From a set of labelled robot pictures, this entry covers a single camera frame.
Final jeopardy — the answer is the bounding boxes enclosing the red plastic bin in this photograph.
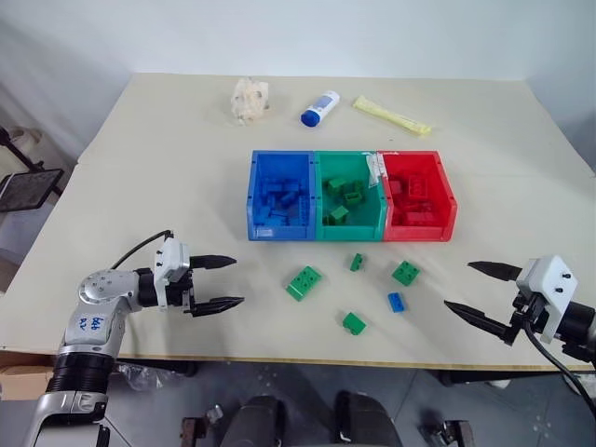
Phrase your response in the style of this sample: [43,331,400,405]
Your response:
[377,149,459,243]

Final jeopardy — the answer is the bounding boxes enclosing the black stand pole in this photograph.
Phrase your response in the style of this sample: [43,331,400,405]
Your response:
[0,124,46,171]

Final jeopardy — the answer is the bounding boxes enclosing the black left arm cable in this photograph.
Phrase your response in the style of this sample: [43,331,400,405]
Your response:
[109,229,176,272]

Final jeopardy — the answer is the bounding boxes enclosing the blue plastic bin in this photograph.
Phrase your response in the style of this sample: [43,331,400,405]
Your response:
[245,149,318,242]

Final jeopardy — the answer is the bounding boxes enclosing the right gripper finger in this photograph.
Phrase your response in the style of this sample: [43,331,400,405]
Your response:
[467,260,523,282]
[442,299,512,345]

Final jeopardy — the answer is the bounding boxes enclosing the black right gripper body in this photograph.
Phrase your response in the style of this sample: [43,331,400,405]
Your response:
[501,289,547,348]

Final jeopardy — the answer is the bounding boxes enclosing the white bottle blue cap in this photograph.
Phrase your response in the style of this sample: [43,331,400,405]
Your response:
[299,89,342,129]

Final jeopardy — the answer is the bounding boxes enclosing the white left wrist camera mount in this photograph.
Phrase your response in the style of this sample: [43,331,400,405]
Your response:
[153,237,193,312]

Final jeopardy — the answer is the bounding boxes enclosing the crumpled clear plastic bag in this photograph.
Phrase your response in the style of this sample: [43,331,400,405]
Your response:
[115,361,168,393]

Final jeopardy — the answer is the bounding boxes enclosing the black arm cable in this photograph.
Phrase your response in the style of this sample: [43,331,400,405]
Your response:
[524,319,596,423]
[109,229,176,272]

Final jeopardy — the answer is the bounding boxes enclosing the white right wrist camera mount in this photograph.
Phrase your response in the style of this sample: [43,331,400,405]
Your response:
[516,254,580,345]

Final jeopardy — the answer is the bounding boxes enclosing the large green six-stud brick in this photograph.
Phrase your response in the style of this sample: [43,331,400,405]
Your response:
[285,264,324,303]

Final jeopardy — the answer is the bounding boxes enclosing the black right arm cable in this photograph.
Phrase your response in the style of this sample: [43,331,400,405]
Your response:
[524,319,596,423]

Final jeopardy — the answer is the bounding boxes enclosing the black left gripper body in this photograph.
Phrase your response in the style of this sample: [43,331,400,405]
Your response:
[165,267,197,316]

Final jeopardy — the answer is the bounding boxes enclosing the crumpled white plastic bag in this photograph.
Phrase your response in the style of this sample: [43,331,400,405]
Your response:
[229,75,273,128]

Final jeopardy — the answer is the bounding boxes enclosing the green four-stud brick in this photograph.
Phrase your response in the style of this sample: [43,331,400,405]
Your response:
[391,260,422,287]

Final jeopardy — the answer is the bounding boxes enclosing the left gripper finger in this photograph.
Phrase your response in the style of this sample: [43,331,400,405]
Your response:
[189,254,237,272]
[191,296,246,318]

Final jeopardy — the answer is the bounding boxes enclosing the rusty metal bracket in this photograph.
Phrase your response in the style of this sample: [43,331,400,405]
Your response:
[180,415,210,442]
[436,418,475,447]

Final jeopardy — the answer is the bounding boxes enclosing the yellow tube packet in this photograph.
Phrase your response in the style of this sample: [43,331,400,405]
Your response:
[351,94,435,139]

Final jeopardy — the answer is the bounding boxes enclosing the green plastic bin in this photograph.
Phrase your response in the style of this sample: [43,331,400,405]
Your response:
[314,150,388,242]

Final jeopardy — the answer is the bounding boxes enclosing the brown cardboard box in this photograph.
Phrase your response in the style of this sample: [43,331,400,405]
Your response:
[0,351,55,402]

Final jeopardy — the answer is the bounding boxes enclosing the clear plastic label strip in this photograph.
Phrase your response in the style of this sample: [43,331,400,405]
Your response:
[364,154,388,189]

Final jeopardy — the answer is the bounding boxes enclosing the dark rounded shape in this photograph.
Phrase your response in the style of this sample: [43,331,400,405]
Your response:
[224,395,287,447]
[334,389,402,447]

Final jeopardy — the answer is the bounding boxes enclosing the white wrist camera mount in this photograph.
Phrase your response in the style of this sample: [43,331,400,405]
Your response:
[153,237,193,312]
[516,254,580,345]

